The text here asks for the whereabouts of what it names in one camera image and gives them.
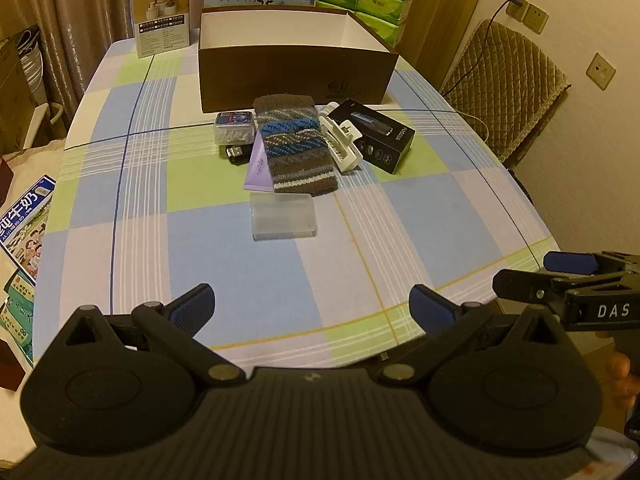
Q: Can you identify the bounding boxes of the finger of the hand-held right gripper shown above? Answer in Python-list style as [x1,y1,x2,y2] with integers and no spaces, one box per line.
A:
[544,251,640,275]
[492,269,632,307]

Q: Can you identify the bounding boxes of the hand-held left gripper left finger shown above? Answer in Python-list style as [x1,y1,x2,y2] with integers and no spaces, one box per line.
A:
[47,283,247,387]

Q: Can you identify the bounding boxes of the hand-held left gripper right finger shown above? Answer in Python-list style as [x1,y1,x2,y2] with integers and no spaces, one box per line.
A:
[377,284,576,387]

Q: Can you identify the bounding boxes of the clear plastic case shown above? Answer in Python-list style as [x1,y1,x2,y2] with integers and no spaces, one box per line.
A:
[250,192,319,242]

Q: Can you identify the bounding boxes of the purple tube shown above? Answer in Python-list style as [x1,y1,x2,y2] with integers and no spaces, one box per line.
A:
[243,136,276,193]

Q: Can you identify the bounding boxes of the black product box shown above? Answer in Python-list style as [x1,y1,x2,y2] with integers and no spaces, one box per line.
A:
[330,99,416,175]

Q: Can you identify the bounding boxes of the white plastic clip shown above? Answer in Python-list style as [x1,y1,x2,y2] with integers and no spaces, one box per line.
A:
[317,102,365,175]

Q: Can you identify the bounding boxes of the cotton swab box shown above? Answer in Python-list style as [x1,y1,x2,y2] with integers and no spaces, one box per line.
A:
[215,109,259,147]

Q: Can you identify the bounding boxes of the brown cardboard box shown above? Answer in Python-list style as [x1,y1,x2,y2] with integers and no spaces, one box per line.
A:
[197,7,400,113]

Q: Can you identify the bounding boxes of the person's right hand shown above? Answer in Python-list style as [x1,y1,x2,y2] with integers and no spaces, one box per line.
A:
[607,351,633,411]

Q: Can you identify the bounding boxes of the green printed box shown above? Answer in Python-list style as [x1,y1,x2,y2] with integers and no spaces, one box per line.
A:
[2,269,36,361]

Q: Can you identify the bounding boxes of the chair with quilted cover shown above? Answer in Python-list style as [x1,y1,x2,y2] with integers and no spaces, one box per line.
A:
[439,19,572,163]

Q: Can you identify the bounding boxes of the flat blue milk carton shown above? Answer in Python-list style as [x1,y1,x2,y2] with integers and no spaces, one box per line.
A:
[0,175,57,286]

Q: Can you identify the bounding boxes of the dark brown box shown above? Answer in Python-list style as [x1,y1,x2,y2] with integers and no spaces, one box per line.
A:
[0,339,27,392]

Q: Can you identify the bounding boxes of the dark brown tray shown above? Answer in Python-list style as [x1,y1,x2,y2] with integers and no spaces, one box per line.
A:
[0,156,15,202]

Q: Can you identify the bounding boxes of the plain cardboard box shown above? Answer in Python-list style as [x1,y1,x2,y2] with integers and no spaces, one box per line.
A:
[0,37,38,153]

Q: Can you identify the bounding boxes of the stacked metal pots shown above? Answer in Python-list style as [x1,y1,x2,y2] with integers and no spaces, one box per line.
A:
[19,35,49,106]

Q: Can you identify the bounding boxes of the white product box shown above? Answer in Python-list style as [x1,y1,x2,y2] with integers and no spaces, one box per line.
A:
[130,0,193,59]

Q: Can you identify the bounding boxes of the brown curtain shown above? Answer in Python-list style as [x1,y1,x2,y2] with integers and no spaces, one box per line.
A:
[0,0,211,146]

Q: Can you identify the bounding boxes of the white cord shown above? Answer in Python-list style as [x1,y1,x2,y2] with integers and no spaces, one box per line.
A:
[450,110,496,143]

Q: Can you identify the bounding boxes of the white rail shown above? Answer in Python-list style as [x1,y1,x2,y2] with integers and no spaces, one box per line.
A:
[32,101,68,142]

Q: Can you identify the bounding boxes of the black power cord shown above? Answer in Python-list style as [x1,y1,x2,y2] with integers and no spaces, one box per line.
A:
[439,0,526,98]

